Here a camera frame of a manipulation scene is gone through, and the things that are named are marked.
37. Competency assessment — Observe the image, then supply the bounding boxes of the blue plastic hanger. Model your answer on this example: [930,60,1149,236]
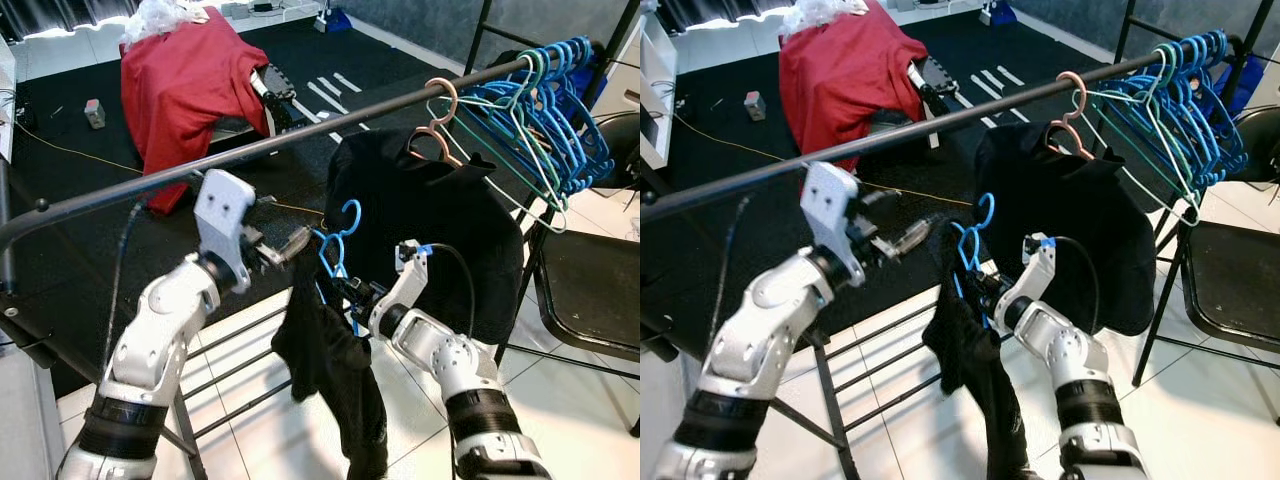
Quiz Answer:
[500,35,616,181]
[1090,38,1226,191]
[1140,28,1249,176]
[1115,33,1239,186]
[312,198,363,336]
[445,45,591,196]
[470,40,606,191]
[950,193,996,326]

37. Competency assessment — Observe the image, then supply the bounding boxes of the black printed shirt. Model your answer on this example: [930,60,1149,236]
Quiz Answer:
[920,225,1031,480]
[270,250,389,480]

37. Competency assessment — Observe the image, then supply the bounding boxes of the white plastic hanger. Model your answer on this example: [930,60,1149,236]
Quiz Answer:
[425,80,569,234]
[1075,75,1203,228]

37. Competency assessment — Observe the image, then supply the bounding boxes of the pink plastic hanger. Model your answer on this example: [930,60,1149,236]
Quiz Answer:
[408,78,463,168]
[1045,70,1096,161]

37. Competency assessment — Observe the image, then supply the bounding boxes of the black metal clothes rack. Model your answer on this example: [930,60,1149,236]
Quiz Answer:
[0,0,640,480]
[640,0,1280,480]

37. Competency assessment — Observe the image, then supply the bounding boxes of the plain black collared shirt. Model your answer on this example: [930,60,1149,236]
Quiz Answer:
[322,128,526,346]
[975,120,1159,336]

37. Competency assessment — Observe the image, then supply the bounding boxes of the black and white machine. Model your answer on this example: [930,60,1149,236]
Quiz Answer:
[250,65,301,136]
[905,55,956,121]

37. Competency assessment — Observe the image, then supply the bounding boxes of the red cloth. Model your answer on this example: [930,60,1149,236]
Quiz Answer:
[120,8,271,216]
[778,0,931,171]

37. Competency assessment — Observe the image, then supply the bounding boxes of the white crumpled cloth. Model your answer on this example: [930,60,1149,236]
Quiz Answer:
[780,0,866,36]
[120,0,206,46]

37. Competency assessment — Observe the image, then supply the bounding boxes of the white low cabinet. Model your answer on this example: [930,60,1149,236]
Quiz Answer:
[0,40,16,161]
[640,15,679,171]

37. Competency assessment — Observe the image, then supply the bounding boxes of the dark grey curtain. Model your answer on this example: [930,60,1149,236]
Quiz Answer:
[0,0,131,39]
[655,0,791,31]

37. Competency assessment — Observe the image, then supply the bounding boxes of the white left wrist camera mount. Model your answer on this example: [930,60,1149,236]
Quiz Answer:
[193,170,257,293]
[800,162,861,288]

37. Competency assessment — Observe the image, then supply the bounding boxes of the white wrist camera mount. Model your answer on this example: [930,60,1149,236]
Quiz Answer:
[1020,233,1058,303]
[393,240,433,313]
[193,170,257,293]
[800,162,861,288]

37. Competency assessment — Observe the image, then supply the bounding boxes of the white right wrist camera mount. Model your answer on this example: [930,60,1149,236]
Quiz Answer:
[393,240,433,313]
[1020,233,1058,303]

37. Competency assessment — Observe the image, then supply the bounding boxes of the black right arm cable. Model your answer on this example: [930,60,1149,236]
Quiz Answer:
[415,243,477,338]
[1045,237,1102,333]

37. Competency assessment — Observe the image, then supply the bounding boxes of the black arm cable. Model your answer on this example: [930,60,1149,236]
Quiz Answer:
[415,243,477,338]
[1045,237,1102,333]
[102,198,151,371]
[708,195,751,356]

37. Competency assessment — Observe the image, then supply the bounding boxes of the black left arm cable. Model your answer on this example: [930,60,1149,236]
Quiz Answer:
[708,195,751,356]
[102,198,151,371]

